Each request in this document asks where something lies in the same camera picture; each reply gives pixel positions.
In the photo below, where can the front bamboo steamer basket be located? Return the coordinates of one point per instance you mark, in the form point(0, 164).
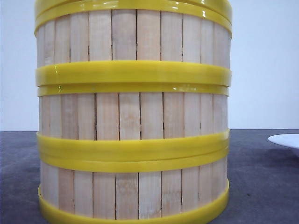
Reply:
point(184, 196)

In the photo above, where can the white plate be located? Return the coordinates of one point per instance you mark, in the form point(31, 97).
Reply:
point(287, 140)

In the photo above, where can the yellow rimmed steamer lid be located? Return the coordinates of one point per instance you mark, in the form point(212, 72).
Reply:
point(221, 7)

